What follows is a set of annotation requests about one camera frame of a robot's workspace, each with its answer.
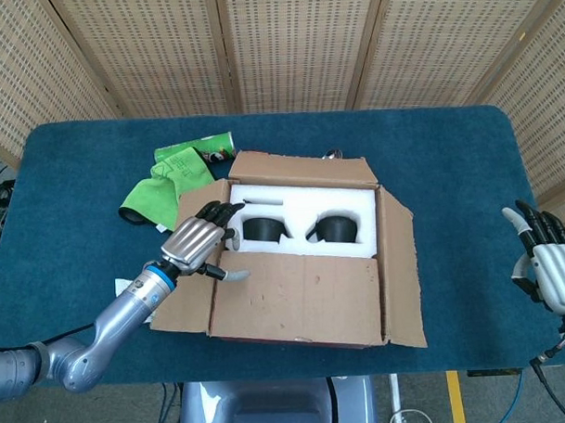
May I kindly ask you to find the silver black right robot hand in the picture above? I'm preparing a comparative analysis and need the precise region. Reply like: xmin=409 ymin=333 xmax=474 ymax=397
xmin=501 ymin=197 xmax=565 ymax=316

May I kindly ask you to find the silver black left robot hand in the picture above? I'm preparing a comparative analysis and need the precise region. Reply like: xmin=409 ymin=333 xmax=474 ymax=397
xmin=159 ymin=199 xmax=252 ymax=287

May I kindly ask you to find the red cardboard shipping box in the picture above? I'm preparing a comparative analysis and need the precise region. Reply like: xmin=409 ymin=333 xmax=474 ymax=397
xmin=143 ymin=144 xmax=430 ymax=359

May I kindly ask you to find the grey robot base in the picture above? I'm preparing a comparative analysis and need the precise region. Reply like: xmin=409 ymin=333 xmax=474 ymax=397
xmin=176 ymin=375 xmax=379 ymax=423

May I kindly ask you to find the green microfiber cloth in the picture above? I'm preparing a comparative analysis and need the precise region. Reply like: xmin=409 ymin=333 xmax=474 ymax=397
xmin=116 ymin=146 xmax=219 ymax=235

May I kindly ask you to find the large black cup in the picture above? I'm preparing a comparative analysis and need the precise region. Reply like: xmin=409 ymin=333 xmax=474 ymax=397
xmin=243 ymin=215 xmax=289 ymax=245
xmin=304 ymin=211 xmax=362 ymax=247

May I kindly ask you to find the green chips can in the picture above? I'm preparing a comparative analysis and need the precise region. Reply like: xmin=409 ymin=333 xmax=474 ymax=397
xmin=153 ymin=132 xmax=238 ymax=167

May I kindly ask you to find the white foam insert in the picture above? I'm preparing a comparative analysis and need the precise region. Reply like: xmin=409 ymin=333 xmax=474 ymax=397
xmin=224 ymin=178 xmax=382 ymax=265

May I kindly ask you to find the white pole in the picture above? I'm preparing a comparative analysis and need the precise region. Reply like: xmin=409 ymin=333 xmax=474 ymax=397
xmin=389 ymin=373 xmax=403 ymax=420

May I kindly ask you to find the woven bamboo folding screen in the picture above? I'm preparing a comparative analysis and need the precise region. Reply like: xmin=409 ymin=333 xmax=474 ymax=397
xmin=0 ymin=0 xmax=565 ymax=264

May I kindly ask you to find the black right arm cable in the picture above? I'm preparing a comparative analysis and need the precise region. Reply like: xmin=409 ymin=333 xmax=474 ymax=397
xmin=528 ymin=344 xmax=565 ymax=423

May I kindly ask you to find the blue floor cable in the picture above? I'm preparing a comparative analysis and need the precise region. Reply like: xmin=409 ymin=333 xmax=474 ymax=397
xmin=494 ymin=369 xmax=527 ymax=423

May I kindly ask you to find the black floor cable bundle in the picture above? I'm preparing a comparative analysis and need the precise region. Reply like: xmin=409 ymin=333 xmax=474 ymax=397
xmin=0 ymin=155 xmax=18 ymax=207

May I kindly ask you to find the white floor cable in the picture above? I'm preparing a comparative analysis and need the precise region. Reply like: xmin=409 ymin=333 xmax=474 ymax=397
xmin=386 ymin=405 xmax=435 ymax=423

